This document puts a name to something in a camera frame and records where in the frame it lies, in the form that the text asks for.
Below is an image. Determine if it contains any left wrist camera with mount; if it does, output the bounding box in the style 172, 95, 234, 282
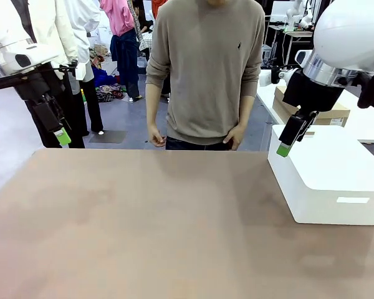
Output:
51, 59, 88, 82

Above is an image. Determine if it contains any bystander in pink hoodie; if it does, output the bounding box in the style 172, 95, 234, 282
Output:
98, 0, 144, 103

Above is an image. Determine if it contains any person's left hand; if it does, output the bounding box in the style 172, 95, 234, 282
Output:
222, 125, 247, 151

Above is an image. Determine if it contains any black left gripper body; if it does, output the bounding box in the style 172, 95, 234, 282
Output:
13, 70, 67, 102

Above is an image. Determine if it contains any person's left forearm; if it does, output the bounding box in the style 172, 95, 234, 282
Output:
236, 94, 257, 130

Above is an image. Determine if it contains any brown-topped lab table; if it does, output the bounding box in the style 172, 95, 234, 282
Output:
267, 24, 315, 70

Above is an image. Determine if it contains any person's right hand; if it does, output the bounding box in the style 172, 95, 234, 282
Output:
147, 123, 168, 148

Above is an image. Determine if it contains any person in beige sweater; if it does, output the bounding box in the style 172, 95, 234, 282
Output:
145, 0, 266, 151

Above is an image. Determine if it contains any white label on box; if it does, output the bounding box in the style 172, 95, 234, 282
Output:
336, 196, 371, 204

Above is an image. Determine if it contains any cardboard shoe box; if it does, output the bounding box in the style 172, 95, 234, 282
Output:
272, 86, 352, 128

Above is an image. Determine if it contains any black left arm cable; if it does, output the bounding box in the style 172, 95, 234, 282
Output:
0, 66, 67, 93

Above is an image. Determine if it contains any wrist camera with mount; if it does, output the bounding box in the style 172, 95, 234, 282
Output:
258, 66, 297, 88
51, 59, 88, 82

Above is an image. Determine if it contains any person's right forearm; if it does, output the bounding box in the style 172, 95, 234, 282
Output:
145, 82, 163, 129

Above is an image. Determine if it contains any bystander in white jacket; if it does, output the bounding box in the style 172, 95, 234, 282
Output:
6, 0, 87, 149

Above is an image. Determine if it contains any large white plastic box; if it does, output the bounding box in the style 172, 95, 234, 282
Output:
267, 124, 374, 226

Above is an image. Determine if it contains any small white cabinet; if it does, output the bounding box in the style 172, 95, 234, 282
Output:
261, 44, 274, 68

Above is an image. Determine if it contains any dark grey floor mat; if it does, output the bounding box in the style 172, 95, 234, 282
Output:
88, 130, 128, 145

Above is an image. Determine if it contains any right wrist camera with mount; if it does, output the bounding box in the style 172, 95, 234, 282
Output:
258, 66, 297, 88

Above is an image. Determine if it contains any bystander in white shirt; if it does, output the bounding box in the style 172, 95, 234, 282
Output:
63, 0, 105, 135

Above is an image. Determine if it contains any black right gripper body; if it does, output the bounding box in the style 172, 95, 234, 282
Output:
281, 68, 345, 113

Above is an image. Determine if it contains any pile of clothes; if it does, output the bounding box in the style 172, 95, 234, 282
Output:
88, 43, 128, 104

